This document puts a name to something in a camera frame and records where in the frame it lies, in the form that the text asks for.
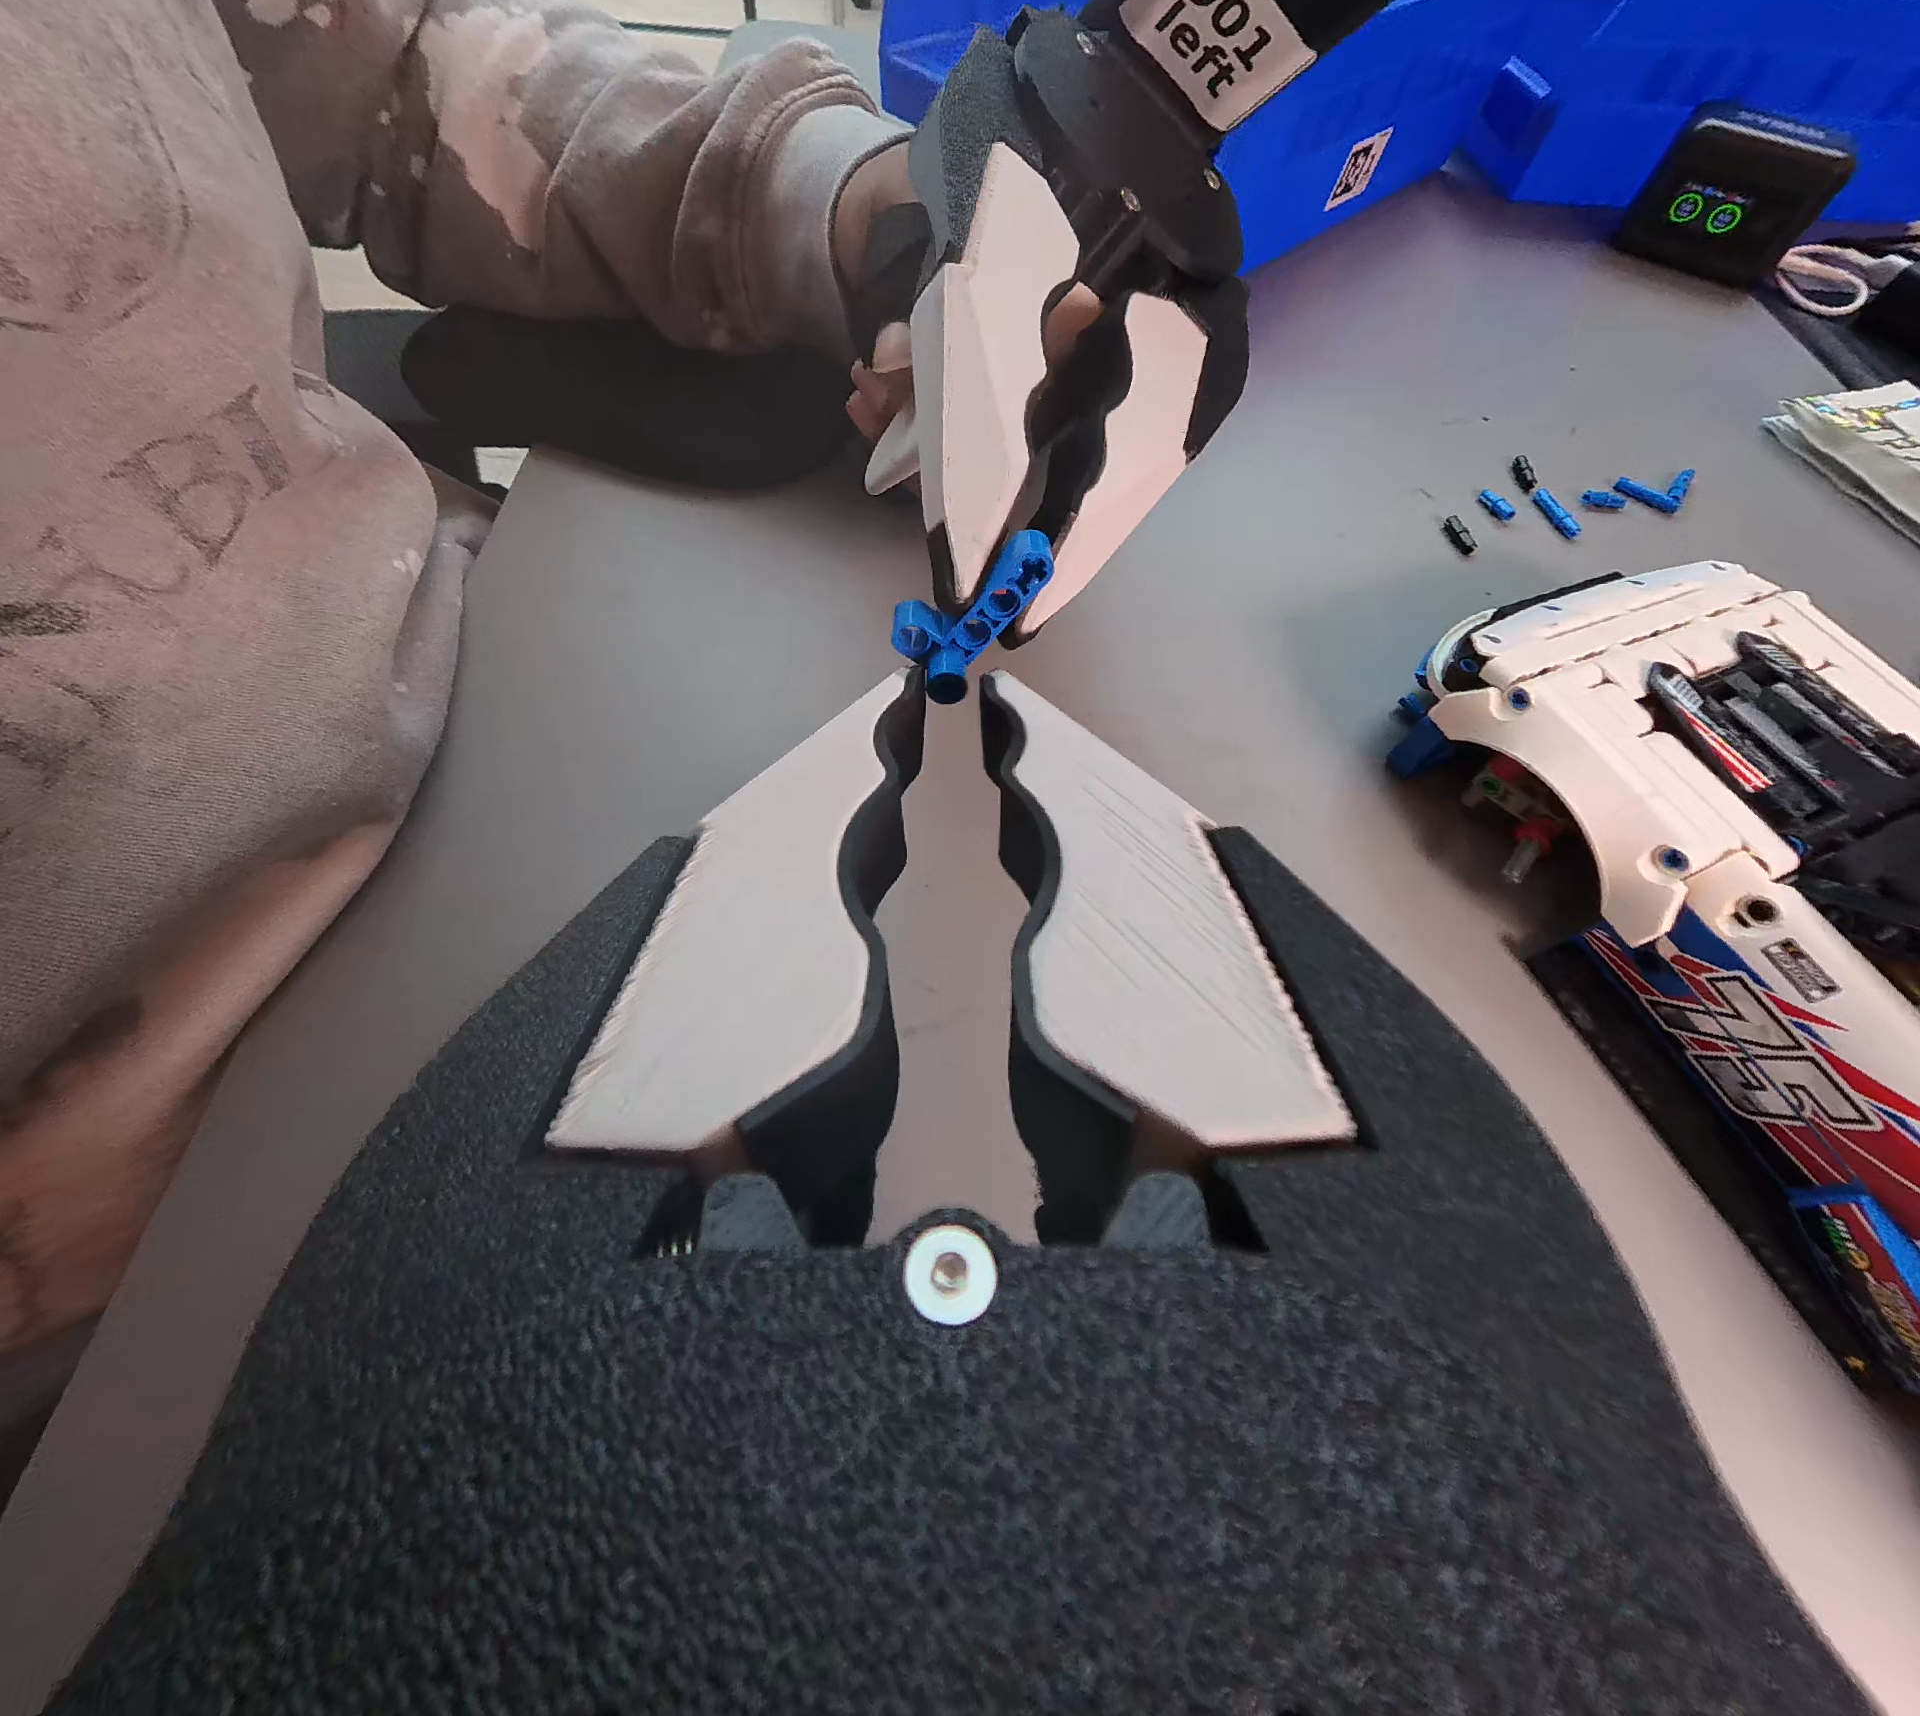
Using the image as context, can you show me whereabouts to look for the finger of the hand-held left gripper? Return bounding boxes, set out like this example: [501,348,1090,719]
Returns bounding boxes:
[1008,281,1211,645]
[909,147,1121,612]

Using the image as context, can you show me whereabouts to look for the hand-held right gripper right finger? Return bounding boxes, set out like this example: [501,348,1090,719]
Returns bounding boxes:
[979,670,1363,1166]

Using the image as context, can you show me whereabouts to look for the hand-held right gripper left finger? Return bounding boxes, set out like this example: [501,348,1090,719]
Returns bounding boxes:
[541,666,929,1169]

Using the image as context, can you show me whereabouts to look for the blue plastic bin square label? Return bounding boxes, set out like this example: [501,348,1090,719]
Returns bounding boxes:
[877,0,1592,277]

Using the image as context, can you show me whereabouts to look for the blue brick connector piece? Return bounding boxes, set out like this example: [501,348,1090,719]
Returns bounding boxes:
[888,534,1057,705]

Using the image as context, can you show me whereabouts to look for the toy brick race car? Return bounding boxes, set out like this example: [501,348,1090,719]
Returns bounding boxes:
[1383,560,1920,1396]

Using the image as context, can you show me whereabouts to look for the person's left forearm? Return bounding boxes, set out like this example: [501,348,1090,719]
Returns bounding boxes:
[323,35,918,360]

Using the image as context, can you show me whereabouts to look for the black elbow cushion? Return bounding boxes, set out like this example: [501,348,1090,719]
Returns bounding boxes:
[402,302,861,498]

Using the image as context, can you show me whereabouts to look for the person's left hand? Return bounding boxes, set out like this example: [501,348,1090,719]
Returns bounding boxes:
[832,147,940,450]

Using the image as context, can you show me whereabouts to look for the scattered small blue black pins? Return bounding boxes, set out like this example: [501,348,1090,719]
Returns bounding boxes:
[1440,452,1700,551]

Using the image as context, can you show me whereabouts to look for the black device green round displays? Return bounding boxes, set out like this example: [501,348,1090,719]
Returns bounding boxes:
[1613,100,1860,285]

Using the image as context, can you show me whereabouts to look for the folded sticker sheets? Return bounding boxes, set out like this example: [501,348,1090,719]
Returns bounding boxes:
[1763,379,1920,534]

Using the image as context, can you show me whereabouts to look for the person in pink hoodie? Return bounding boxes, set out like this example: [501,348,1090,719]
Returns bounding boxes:
[0,0,504,1500]

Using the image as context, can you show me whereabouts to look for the white looped cable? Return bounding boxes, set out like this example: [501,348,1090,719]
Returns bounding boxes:
[1776,238,1920,318]

